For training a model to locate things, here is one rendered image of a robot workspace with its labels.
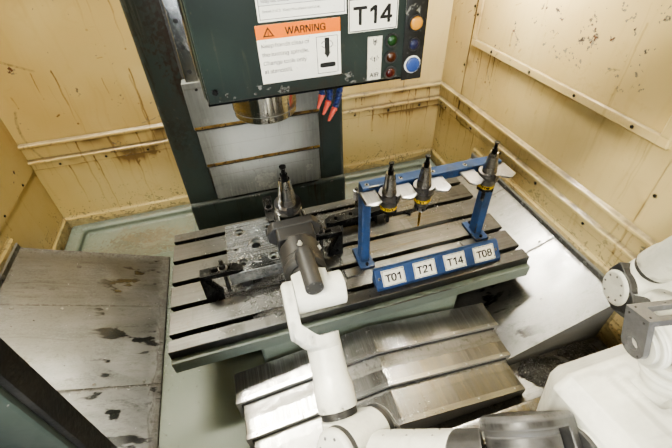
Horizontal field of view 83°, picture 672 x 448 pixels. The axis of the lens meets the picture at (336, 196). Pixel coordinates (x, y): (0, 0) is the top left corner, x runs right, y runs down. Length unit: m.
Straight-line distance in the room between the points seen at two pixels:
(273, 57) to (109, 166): 1.47
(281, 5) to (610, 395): 0.76
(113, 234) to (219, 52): 1.63
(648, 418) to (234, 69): 0.80
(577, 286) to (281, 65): 1.24
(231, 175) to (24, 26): 0.91
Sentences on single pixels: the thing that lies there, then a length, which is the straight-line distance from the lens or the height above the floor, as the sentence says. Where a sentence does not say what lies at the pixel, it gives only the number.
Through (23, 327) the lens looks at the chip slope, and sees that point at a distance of 1.70.
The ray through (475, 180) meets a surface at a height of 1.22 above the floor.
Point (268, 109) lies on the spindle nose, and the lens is 0.93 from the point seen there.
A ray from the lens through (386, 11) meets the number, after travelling 0.79.
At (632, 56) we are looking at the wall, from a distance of 1.38.
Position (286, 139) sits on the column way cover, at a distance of 1.57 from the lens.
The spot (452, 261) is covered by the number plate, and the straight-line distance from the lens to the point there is 1.35.
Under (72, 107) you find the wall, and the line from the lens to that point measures 1.99.
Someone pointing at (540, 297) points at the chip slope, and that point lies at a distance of 1.57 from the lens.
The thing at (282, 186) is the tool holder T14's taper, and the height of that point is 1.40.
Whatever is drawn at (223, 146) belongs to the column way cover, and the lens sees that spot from 1.55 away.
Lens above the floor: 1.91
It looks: 39 degrees down
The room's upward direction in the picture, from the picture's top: 2 degrees counter-clockwise
